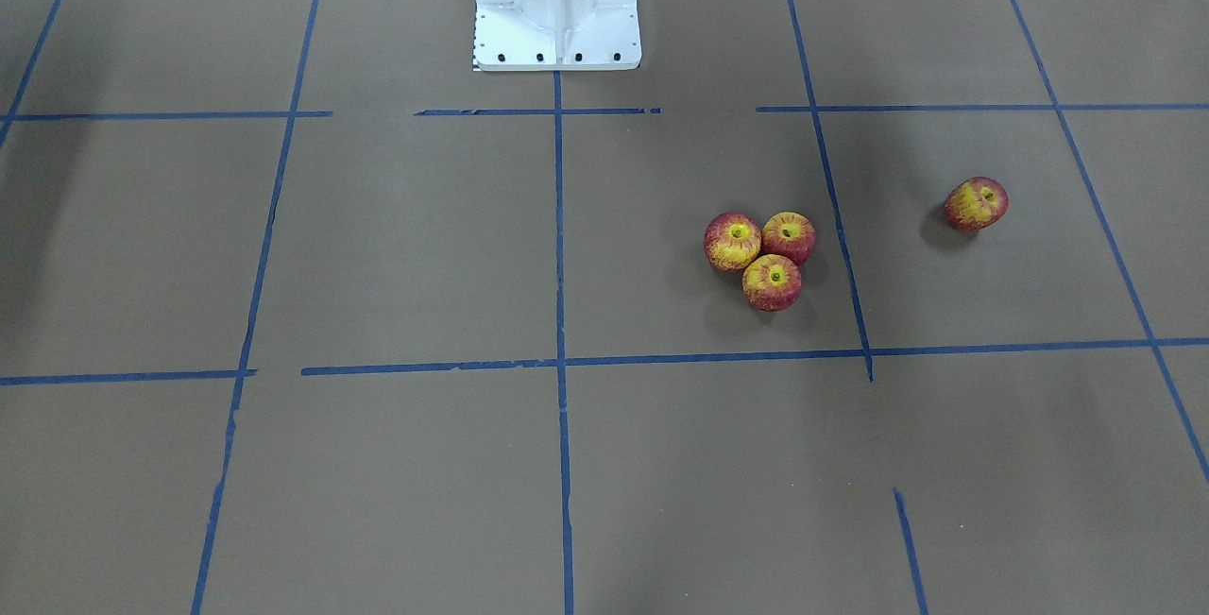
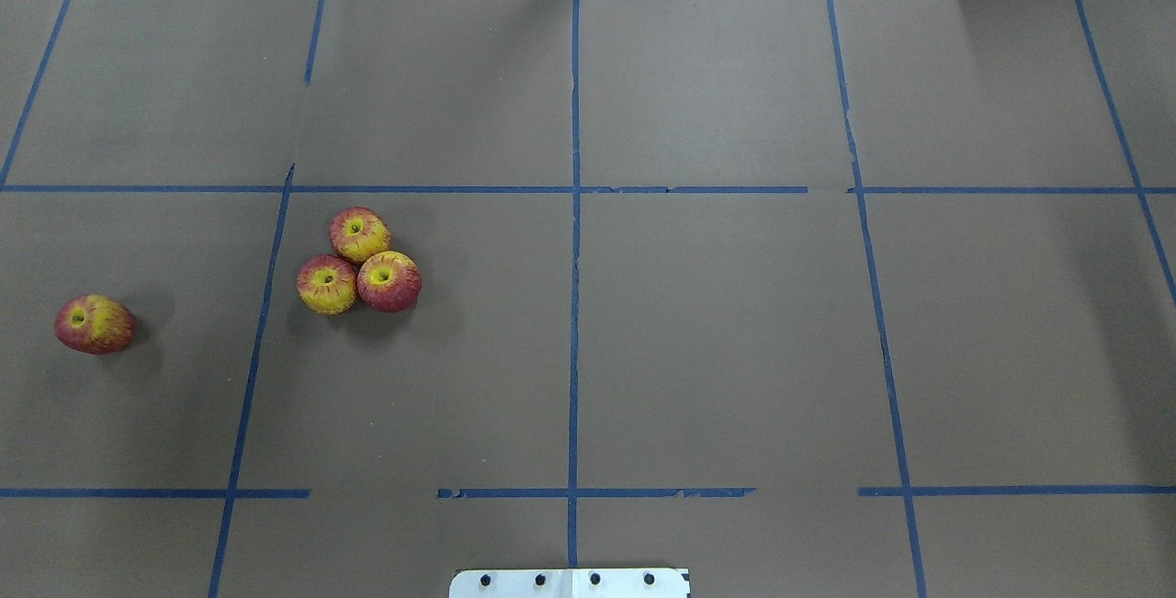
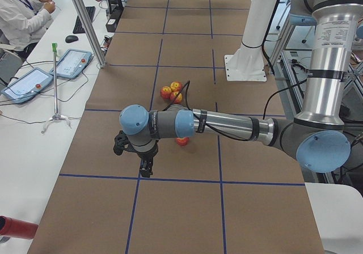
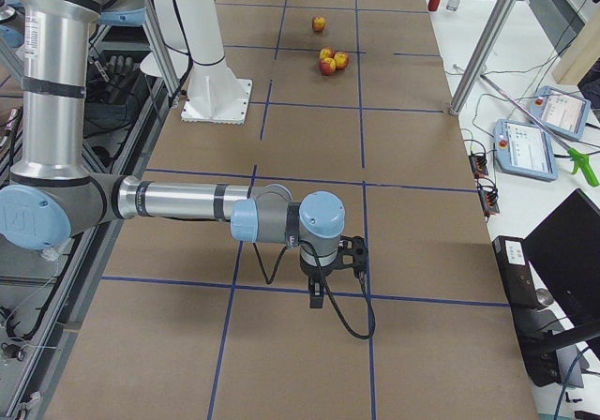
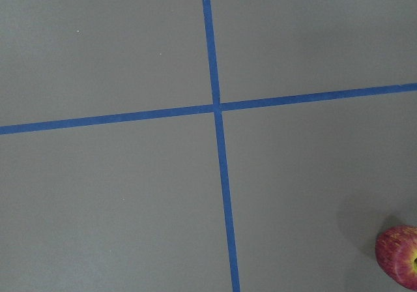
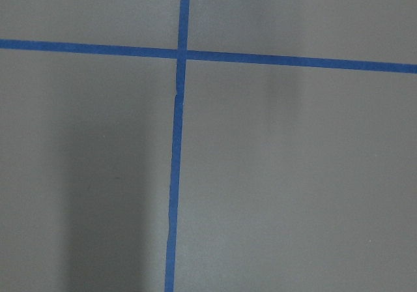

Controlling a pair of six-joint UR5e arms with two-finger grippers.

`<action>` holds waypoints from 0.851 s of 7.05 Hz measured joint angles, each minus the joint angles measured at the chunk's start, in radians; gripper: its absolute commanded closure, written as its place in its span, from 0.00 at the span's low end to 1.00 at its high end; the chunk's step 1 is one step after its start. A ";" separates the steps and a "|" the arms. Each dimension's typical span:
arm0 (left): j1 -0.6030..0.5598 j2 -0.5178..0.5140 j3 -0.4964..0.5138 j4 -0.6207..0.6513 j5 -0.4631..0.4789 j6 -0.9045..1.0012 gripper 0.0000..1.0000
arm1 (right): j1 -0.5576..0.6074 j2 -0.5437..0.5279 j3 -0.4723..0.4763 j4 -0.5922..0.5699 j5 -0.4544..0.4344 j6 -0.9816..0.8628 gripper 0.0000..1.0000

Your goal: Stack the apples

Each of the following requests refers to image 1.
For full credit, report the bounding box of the back red yellow apple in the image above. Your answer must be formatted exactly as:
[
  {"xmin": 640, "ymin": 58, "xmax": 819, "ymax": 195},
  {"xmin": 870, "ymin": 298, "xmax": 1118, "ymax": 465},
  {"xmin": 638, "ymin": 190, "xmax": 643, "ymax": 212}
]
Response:
[{"xmin": 760, "ymin": 211, "xmax": 818, "ymax": 266}]

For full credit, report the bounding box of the front red yellow apple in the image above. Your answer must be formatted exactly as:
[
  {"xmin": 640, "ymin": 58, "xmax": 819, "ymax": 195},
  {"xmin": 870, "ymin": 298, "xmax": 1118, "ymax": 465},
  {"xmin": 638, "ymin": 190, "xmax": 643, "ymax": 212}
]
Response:
[{"xmin": 740, "ymin": 254, "xmax": 803, "ymax": 313}]

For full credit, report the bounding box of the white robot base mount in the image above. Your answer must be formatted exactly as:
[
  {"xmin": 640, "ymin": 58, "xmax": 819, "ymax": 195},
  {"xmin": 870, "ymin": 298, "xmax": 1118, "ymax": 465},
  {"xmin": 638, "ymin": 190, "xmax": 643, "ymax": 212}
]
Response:
[{"xmin": 472, "ymin": 0, "xmax": 643, "ymax": 72}]

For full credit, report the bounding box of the lone red yellow apple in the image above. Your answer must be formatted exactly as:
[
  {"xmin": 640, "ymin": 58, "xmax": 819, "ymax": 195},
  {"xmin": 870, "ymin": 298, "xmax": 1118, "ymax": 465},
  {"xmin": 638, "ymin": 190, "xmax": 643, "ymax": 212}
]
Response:
[{"xmin": 943, "ymin": 176, "xmax": 1010, "ymax": 231}]

